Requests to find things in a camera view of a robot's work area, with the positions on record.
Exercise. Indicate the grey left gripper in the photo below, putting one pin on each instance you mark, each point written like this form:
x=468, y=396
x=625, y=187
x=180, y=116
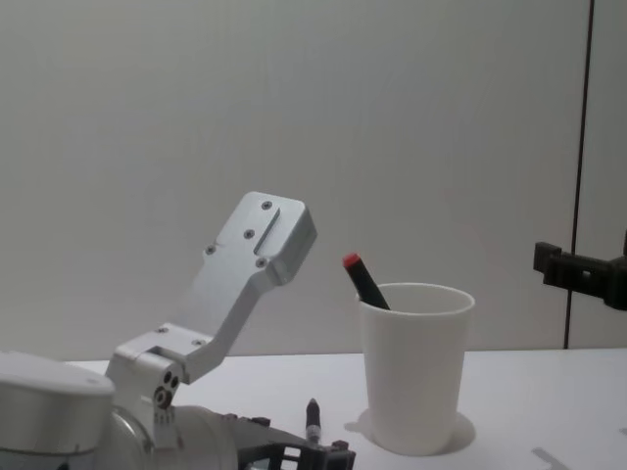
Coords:
x=210, y=440

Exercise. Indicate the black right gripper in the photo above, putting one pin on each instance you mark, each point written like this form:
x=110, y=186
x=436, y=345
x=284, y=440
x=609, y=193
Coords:
x=619, y=281

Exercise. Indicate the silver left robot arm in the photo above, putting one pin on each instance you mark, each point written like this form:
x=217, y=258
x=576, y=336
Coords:
x=245, y=264

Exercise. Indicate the thin dark vertical pole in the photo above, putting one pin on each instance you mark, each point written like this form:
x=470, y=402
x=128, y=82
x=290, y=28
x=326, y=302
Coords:
x=582, y=147

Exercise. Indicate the white plastic cup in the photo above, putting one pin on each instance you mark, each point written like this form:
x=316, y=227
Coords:
x=416, y=362

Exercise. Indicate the white table cloth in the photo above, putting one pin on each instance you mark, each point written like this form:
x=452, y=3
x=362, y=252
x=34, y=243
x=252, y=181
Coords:
x=529, y=406

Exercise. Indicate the black pen with red cap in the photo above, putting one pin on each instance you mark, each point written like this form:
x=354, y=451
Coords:
x=365, y=281

